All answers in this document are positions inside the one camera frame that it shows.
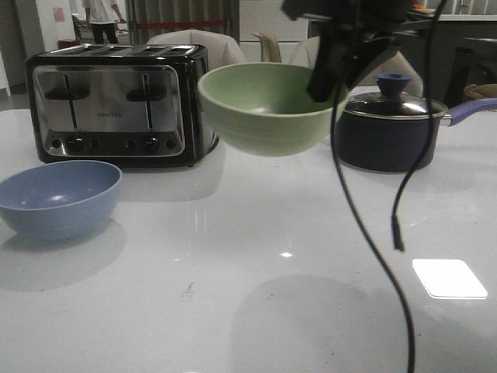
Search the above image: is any black cable with plug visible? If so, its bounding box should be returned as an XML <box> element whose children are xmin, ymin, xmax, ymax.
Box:
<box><xmin>391</xmin><ymin>0</ymin><xmax>447</xmax><ymax>253</ymax></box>

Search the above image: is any white cabinet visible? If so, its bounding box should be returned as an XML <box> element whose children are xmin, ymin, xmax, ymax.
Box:
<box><xmin>239</xmin><ymin>1</ymin><xmax>315</xmax><ymax>67</ymax></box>

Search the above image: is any dark blue saucepan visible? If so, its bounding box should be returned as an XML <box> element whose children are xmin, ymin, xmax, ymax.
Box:
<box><xmin>335</xmin><ymin>98</ymin><xmax>496</xmax><ymax>173</ymax></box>

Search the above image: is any beige armchair right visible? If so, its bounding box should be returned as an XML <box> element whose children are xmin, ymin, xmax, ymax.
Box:
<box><xmin>290</xmin><ymin>37</ymin><xmax>423</xmax><ymax>96</ymax></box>

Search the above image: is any grey counter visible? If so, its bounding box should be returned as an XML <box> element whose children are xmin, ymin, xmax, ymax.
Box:
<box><xmin>391</xmin><ymin>14</ymin><xmax>497</xmax><ymax>108</ymax></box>

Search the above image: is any blue bowl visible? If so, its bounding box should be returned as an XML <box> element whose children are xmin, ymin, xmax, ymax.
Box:
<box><xmin>1</xmin><ymin>160</ymin><xmax>123</xmax><ymax>241</ymax></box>

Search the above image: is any black hanging cable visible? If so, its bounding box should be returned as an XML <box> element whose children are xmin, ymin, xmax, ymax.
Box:
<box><xmin>329</xmin><ymin>23</ymin><xmax>417</xmax><ymax>373</ymax></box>

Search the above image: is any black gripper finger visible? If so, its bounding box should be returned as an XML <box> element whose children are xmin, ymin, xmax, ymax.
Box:
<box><xmin>345</xmin><ymin>36</ymin><xmax>396</xmax><ymax>89</ymax></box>
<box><xmin>307</xmin><ymin>23</ymin><xmax>352</xmax><ymax>102</ymax></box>

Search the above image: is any black and chrome toaster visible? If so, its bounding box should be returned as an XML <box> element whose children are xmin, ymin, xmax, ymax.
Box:
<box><xmin>25</xmin><ymin>44</ymin><xmax>218</xmax><ymax>168</ymax></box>

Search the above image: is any beige armchair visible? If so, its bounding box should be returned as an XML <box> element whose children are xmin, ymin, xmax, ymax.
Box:
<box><xmin>147</xmin><ymin>30</ymin><xmax>248</xmax><ymax>71</ymax></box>
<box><xmin>290</xmin><ymin>37</ymin><xmax>423</xmax><ymax>96</ymax></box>

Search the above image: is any cream office chair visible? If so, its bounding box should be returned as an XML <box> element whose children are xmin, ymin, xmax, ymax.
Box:
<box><xmin>252</xmin><ymin>32</ymin><xmax>282</xmax><ymax>63</ymax></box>

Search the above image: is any glass pot lid blue knob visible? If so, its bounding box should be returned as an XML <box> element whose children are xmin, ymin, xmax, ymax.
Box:
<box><xmin>341</xmin><ymin>73</ymin><xmax>448</xmax><ymax>120</ymax></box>

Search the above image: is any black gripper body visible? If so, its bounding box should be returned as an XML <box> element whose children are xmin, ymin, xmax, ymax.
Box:
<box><xmin>281</xmin><ymin>0</ymin><xmax>418</xmax><ymax>36</ymax></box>

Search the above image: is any person in white shirt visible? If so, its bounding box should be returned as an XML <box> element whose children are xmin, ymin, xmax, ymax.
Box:
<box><xmin>82</xmin><ymin>0</ymin><xmax>126</xmax><ymax>44</ymax></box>

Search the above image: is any beige armchair left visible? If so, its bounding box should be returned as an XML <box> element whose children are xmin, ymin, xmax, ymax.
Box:
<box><xmin>147</xmin><ymin>30</ymin><xmax>248</xmax><ymax>71</ymax></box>

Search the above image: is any green bowl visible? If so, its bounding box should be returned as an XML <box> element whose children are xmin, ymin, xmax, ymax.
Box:
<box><xmin>198</xmin><ymin>62</ymin><xmax>349</xmax><ymax>157</ymax></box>

